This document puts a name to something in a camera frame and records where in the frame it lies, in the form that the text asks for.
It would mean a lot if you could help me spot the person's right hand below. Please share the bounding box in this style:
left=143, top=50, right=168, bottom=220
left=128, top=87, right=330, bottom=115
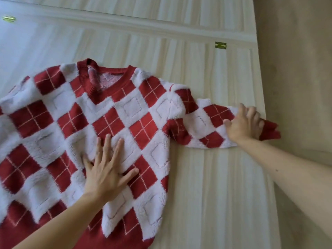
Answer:
left=223, top=103, right=265, bottom=144

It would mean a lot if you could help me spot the person's left hand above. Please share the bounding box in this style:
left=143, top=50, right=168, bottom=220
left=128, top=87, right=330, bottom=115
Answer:
left=82, top=134, right=140, bottom=204

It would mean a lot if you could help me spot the red white argyle sweater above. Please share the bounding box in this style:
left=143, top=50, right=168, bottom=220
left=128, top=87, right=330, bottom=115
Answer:
left=0, top=58, right=282, bottom=249

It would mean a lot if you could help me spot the person's right forearm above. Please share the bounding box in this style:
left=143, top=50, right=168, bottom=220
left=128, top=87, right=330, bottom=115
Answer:
left=236, top=138, right=332, bottom=240

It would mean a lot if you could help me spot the person's left forearm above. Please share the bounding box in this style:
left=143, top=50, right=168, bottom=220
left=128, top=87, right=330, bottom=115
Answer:
left=12, top=192, right=106, bottom=249

